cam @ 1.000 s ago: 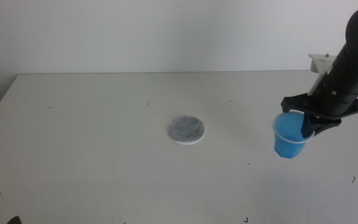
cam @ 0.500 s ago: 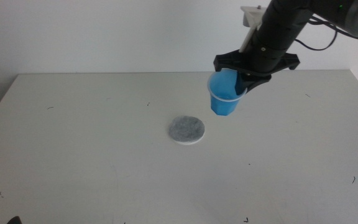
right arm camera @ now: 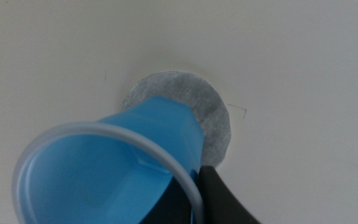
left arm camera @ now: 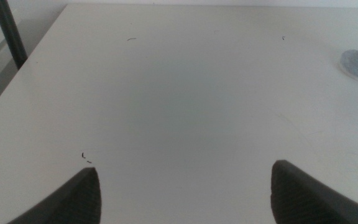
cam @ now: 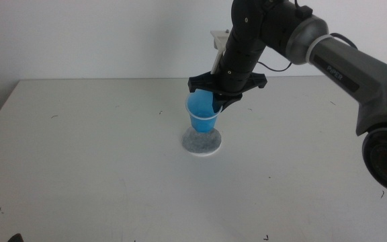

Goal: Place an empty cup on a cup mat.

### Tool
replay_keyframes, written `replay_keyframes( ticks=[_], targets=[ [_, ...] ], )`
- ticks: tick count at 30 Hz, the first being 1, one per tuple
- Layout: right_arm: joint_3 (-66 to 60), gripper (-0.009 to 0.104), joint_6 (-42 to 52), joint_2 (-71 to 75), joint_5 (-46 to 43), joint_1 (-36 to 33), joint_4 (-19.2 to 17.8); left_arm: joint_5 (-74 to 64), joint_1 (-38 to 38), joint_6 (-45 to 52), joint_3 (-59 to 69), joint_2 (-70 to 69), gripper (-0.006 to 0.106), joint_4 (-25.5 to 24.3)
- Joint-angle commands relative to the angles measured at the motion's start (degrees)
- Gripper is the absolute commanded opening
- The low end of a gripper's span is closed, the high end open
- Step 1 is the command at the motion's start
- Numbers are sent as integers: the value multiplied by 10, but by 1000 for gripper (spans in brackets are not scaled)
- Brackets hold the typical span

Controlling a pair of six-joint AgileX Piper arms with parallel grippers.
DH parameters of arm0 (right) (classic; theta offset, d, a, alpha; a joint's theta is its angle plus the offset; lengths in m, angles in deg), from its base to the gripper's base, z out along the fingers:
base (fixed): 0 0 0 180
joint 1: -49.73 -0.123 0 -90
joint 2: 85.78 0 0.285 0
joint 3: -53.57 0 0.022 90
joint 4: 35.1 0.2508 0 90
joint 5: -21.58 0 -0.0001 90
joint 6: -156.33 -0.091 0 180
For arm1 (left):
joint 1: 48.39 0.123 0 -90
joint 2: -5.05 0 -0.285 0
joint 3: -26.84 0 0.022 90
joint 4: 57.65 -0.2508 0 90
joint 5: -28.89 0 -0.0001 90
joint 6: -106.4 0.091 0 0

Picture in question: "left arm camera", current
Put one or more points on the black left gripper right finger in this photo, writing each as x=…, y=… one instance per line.
x=300, y=199

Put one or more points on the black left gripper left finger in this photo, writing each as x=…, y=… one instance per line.
x=79, y=199

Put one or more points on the black metal pole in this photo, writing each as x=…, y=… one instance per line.
x=9, y=34

